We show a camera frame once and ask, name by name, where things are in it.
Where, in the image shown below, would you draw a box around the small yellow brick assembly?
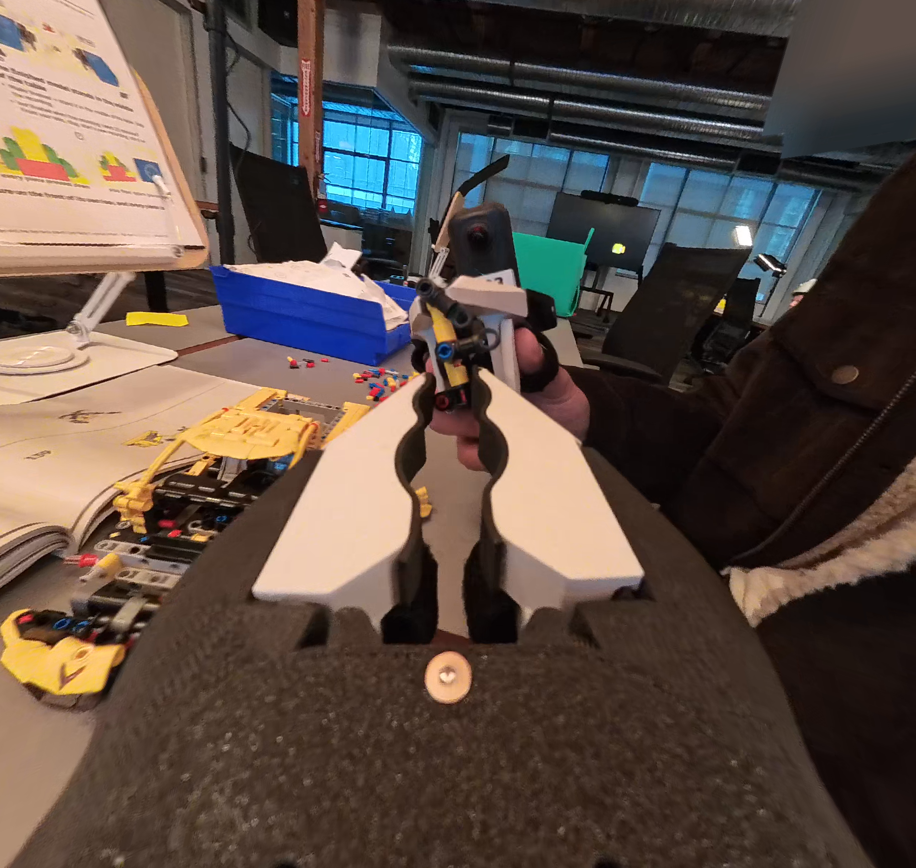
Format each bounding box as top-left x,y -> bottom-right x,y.
416,279 -> 482,411

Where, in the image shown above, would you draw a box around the scattered small brick pieces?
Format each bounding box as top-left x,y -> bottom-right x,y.
284,356 -> 413,405

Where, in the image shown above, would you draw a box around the person's right forearm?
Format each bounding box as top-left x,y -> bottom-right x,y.
580,365 -> 752,514

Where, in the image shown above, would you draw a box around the open instruction booklet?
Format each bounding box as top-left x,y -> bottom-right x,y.
0,379 -> 276,590

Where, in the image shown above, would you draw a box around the white board stand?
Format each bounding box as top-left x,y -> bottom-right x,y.
0,272 -> 180,385

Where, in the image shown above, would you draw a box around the yellow black brick panel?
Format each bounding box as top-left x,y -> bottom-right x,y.
0,608 -> 118,707

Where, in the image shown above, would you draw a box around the curved black desk lamp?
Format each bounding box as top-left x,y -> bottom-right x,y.
427,154 -> 512,279

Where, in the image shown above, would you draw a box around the green plastic carry case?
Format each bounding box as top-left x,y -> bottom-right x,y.
513,230 -> 596,319

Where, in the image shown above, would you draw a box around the white crumpled papers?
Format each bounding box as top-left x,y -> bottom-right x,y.
258,244 -> 410,328

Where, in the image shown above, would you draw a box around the grey desk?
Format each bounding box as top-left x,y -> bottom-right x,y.
0,303 -> 602,868

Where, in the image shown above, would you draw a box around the black monitor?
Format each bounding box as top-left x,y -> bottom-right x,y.
546,190 -> 664,276

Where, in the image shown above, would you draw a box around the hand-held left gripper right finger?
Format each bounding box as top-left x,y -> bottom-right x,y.
463,370 -> 645,643

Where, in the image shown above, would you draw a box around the blue plastic bin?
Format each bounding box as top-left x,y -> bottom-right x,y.
211,261 -> 419,365

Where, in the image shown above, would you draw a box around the dark sherpa-lined jacket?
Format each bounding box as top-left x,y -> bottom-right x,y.
673,153 -> 916,868

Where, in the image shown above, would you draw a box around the yellow toy brick car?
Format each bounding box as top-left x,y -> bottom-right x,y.
69,389 -> 376,628

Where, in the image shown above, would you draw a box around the black office chair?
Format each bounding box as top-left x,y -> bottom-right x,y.
587,244 -> 755,385

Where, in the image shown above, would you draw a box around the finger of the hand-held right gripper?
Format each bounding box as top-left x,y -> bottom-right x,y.
483,310 -> 525,388
413,300 -> 445,371

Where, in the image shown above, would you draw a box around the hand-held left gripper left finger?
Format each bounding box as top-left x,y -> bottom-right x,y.
252,372 -> 439,643

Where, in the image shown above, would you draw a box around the person's right hand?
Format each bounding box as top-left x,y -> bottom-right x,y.
437,367 -> 591,471

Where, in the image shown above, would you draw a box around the printed instruction sheet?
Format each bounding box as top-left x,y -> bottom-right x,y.
0,0 -> 183,246

